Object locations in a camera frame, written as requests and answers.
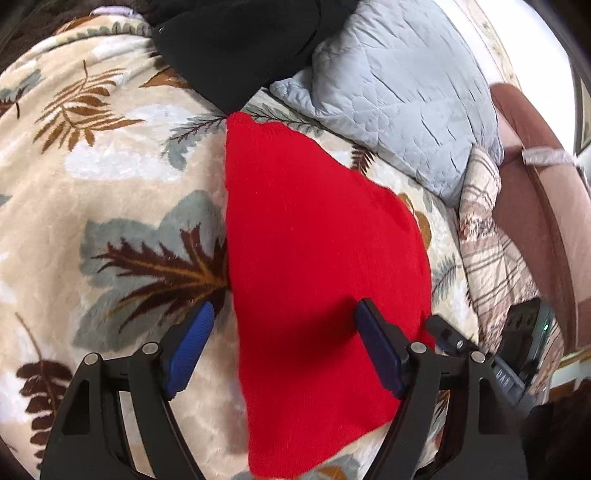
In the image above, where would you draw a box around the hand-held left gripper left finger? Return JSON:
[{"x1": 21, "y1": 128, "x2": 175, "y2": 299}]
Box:
[{"x1": 41, "y1": 301, "x2": 216, "y2": 480}]

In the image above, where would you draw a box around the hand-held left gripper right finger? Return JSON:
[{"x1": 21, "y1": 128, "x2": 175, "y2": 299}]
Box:
[{"x1": 355, "y1": 298, "x2": 530, "y2": 480}]

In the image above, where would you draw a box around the grey quilted pillow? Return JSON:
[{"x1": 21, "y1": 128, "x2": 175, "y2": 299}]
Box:
[{"x1": 270, "y1": 0, "x2": 505, "y2": 209}]

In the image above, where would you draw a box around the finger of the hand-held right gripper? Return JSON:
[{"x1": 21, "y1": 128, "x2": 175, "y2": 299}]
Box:
[{"x1": 425, "y1": 315, "x2": 486, "y2": 366}]

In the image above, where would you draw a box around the dark brown fleece blanket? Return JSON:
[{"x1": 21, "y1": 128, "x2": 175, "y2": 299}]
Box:
[{"x1": 0, "y1": 0, "x2": 155, "y2": 33}]

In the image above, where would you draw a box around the plaid beige pillow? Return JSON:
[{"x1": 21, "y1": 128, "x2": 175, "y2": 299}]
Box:
[{"x1": 457, "y1": 145, "x2": 567, "y2": 398}]

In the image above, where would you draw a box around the beige leaf-print blanket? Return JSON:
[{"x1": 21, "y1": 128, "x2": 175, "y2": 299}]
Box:
[{"x1": 0, "y1": 11, "x2": 486, "y2": 480}]

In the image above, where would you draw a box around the white lace strip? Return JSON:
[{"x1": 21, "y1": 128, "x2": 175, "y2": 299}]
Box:
[{"x1": 522, "y1": 147, "x2": 579, "y2": 168}]

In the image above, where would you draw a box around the black garment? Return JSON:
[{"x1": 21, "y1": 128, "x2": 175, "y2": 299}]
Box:
[{"x1": 148, "y1": 0, "x2": 362, "y2": 114}]

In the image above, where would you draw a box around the brown padded headboard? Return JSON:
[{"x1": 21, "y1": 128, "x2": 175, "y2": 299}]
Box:
[{"x1": 489, "y1": 83, "x2": 591, "y2": 352}]

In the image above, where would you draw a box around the dark fuzzy cloth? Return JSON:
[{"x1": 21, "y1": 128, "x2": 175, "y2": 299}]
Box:
[{"x1": 521, "y1": 387, "x2": 591, "y2": 480}]

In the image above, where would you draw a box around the pale purple fabric label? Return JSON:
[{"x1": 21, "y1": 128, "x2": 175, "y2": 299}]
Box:
[{"x1": 97, "y1": 4, "x2": 142, "y2": 20}]

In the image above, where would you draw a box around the red sweater with blue patch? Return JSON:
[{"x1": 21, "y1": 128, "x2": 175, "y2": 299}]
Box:
[{"x1": 224, "y1": 112, "x2": 437, "y2": 477}]

